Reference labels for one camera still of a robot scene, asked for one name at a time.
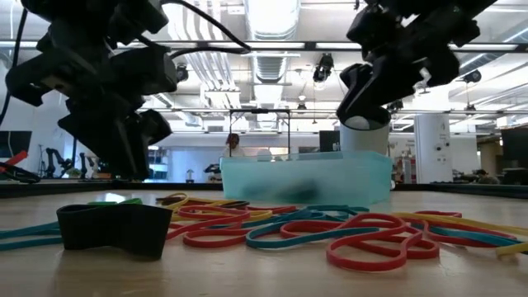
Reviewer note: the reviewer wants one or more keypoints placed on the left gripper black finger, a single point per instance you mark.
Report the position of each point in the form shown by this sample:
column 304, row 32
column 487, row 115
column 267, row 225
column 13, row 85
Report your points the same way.
column 139, row 140
column 103, row 140

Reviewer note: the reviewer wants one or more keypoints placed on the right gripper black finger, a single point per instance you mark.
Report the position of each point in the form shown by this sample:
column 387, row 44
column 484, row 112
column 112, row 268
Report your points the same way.
column 387, row 82
column 350, row 74

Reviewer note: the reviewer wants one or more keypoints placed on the green rubber band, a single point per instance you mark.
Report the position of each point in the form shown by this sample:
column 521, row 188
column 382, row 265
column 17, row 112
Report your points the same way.
column 132, row 201

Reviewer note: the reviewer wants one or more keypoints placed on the yellow rubber band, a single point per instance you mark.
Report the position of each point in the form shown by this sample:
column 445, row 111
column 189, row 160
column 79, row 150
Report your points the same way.
column 260, row 215
column 513, row 248
column 474, row 222
column 173, row 195

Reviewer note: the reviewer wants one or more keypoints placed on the black wide rubber band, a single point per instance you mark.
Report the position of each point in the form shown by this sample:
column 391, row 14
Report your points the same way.
column 115, row 231

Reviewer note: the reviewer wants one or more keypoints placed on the red rubber band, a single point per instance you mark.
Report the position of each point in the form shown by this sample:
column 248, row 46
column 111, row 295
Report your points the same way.
column 214, row 243
column 363, row 266
column 453, row 241
column 214, row 215

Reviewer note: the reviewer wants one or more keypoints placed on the purple rubber band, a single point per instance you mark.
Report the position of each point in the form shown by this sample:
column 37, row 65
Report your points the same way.
column 237, row 204

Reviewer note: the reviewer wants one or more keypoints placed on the black background robot arm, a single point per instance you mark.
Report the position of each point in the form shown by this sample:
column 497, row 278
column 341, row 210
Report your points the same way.
column 83, row 165
column 212, row 168
column 51, row 156

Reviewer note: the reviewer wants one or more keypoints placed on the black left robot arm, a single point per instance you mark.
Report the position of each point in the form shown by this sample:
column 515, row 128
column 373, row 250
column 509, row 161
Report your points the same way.
column 82, row 12

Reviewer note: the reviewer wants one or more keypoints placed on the green translucent plastic bin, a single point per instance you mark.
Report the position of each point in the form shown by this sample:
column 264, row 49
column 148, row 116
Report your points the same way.
column 330, row 177

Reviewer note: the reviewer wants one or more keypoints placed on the black ceiling spotlight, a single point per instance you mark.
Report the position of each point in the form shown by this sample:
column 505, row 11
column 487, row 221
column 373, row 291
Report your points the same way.
column 395, row 105
column 473, row 76
column 182, row 73

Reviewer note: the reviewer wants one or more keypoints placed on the blue storage shelf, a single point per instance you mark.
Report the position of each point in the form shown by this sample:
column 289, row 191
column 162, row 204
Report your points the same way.
column 158, row 165

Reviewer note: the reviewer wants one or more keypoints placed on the white ball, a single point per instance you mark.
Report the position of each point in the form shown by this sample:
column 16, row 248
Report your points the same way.
column 357, row 123

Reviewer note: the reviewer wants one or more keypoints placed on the white cup with black inside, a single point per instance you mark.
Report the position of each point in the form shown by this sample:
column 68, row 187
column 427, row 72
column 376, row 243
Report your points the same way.
column 365, row 142

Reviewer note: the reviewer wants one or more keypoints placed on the black monitor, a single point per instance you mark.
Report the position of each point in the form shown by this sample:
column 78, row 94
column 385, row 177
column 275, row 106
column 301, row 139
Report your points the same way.
column 14, row 144
column 329, row 142
column 515, row 152

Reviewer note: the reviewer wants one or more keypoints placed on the person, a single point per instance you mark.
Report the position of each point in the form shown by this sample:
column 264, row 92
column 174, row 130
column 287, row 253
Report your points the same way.
column 233, row 142
column 482, row 176

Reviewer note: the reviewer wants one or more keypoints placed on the white column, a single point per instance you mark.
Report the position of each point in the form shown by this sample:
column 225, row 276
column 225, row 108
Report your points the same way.
column 433, row 165

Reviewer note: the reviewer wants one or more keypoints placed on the black overhead camera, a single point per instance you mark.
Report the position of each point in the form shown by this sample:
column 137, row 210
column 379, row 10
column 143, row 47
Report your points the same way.
column 323, row 68

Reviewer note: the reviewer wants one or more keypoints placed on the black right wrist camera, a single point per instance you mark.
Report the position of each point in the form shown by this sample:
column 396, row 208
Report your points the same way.
column 369, row 26

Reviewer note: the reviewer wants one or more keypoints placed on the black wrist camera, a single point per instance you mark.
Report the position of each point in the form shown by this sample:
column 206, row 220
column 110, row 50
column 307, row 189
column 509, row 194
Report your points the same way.
column 144, row 70
column 369, row 26

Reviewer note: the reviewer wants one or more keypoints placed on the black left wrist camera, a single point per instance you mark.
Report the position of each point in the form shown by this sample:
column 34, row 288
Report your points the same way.
column 144, row 70

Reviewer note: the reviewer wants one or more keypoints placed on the silver ventilation duct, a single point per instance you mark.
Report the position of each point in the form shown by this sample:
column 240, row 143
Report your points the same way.
column 270, row 66

